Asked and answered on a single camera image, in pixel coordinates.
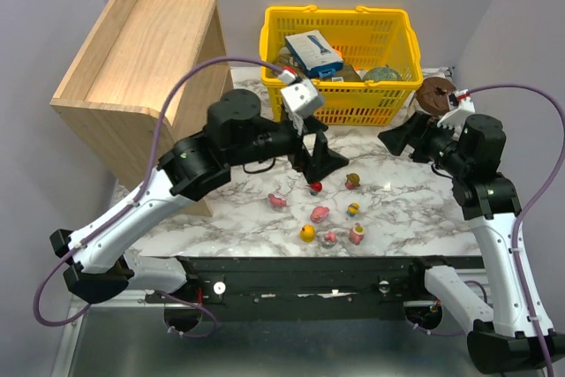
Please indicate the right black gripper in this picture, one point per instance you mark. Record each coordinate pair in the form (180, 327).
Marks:
(424, 135)

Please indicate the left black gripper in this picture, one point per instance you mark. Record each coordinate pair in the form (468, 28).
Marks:
(305, 147)

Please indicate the red haired mermaid toy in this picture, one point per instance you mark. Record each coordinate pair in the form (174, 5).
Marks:
(315, 188)

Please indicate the yellow blue duck toy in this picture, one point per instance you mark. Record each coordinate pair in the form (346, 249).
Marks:
(352, 209)

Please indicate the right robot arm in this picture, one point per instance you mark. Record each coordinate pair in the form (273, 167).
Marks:
(511, 332)

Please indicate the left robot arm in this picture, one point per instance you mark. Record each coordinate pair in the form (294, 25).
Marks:
(100, 262)

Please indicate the wooden shelf unit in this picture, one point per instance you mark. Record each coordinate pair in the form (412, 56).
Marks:
(145, 73)

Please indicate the brown hat duck toy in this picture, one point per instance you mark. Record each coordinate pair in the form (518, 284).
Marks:
(352, 181)

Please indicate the pink pig toy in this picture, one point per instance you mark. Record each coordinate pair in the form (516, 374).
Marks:
(319, 214)

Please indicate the grey cup brown lid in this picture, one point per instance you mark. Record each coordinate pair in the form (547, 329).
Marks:
(432, 97)

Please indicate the pink flamingo toy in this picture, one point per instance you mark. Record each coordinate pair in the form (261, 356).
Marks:
(277, 200)

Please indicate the green round melon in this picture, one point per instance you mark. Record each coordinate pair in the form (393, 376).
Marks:
(383, 73)

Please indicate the yellow rubber duck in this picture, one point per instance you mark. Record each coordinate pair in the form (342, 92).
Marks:
(307, 233)

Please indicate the small pink cupcake toy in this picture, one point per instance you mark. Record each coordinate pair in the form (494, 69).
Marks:
(328, 240)

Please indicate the pink green toy figure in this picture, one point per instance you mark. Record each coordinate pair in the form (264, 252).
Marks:
(357, 233)

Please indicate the blue white razor box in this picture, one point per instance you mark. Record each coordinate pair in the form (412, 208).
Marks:
(314, 54)

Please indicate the brown paper package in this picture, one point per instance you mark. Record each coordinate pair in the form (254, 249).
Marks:
(346, 74)

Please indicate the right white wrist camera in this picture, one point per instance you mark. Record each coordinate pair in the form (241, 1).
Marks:
(461, 106)

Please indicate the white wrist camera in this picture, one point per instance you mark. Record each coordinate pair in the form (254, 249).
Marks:
(461, 106)
(301, 100)

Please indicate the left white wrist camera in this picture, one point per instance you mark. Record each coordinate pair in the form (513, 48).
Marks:
(301, 100)

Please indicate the black mounting rail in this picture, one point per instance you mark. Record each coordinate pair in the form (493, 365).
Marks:
(311, 288)

